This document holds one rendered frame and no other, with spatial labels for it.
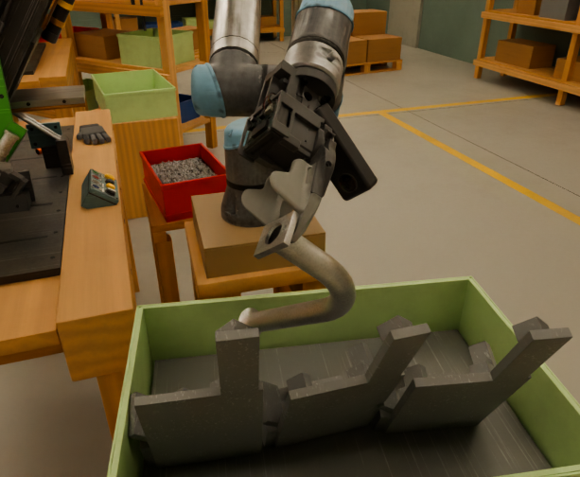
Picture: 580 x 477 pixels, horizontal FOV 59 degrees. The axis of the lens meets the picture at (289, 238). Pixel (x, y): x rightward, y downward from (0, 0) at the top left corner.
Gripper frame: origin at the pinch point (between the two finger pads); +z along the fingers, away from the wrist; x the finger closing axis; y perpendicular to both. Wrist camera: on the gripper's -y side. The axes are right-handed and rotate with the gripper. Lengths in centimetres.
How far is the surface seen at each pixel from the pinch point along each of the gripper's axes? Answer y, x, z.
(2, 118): 35, -94, -48
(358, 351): -21.2, -10.7, 4.1
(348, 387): -17.2, -7.0, 10.4
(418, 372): -32.3, -9.6, 3.6
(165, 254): -19, -99, -35
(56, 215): 14, -93, -30
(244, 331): 0.3, -4.2, 9.9
